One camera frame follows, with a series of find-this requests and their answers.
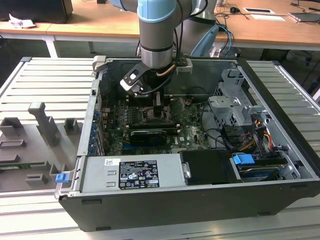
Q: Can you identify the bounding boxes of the yellow and red wire bundle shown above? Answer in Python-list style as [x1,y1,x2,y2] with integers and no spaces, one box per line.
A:
[241,132,272,151]

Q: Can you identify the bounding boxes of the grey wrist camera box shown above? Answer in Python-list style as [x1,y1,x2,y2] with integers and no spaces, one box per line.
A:
[176,58,193,75]

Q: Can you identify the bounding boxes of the grey case latch handle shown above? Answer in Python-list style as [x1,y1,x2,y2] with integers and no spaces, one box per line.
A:
[92,55,108,73]

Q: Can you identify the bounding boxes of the crumpled white paper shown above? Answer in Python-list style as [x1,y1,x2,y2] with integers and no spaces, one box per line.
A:
[8,13,36,28]

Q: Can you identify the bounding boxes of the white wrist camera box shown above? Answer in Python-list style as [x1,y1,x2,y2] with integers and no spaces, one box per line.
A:
[119,68,146,97]

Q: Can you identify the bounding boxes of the black RAM slot bank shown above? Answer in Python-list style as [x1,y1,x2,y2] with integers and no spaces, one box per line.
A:
[127,94,174,106]
[127,122,181,131]

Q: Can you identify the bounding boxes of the green motherboard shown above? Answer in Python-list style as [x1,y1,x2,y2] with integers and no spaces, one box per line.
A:
[99,96,213,156]

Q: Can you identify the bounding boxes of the black internal power cable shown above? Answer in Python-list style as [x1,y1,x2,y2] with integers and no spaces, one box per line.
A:
[199,101,235,152]

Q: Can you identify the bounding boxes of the hard disk in blue carrier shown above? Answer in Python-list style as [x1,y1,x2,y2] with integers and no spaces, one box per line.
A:
[231,153,286,183]

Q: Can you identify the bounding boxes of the blue cable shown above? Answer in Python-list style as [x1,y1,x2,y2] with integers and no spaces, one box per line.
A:
[219,23,235,59]

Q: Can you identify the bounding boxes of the silver metal drive cage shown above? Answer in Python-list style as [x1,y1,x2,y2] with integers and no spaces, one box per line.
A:
[207,68,270,131]

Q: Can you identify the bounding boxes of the open black PC case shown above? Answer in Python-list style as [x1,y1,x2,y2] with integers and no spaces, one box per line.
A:
[54,55,320,232]

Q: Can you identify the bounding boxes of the blue plastic case clip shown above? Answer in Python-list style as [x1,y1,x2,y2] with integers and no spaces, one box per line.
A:
[55,173,70,185]

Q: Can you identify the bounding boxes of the pale blue teach pendant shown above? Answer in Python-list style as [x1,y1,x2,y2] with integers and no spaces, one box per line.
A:
[190,24,220,57]

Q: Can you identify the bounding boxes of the grey parts rack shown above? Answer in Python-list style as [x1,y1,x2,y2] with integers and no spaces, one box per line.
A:
[0,101,85,193]

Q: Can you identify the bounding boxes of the black graphics card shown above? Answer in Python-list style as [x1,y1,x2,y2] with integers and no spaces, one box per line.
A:
[128,128,167,147]

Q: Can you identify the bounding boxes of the black CPU socket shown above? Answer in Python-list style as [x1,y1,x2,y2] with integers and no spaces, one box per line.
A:
[141,106,175,125]

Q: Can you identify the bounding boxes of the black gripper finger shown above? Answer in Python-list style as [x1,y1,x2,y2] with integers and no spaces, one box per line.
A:
[152,90,165,119]

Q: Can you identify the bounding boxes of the white paper sheet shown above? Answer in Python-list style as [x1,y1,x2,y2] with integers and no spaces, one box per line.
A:
[250,14,287,22]

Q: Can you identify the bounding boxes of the wooden desk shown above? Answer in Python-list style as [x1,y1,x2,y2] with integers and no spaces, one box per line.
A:
[46,0,141,55]
[214,0,320,52]
[0,21,59,59]

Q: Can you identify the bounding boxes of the grey power supply unit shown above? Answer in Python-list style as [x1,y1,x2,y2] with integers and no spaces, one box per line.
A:
[79,153,187,193]

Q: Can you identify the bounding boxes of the green RAM stick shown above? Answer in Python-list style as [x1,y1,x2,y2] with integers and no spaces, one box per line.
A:
[0,161,46,169]

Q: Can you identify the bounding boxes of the black monitor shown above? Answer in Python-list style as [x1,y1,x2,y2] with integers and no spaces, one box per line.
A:
[0,0,74,24]

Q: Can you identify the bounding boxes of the blue expansion slot retainers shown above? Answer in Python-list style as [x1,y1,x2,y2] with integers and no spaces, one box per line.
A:
[90,109,101,156]

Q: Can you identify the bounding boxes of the grey laptop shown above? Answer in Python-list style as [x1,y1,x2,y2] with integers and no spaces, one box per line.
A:
[288,11,320,25]

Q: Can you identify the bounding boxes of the white desk cable port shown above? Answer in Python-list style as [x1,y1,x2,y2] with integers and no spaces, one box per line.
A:
[243,7,276,15]

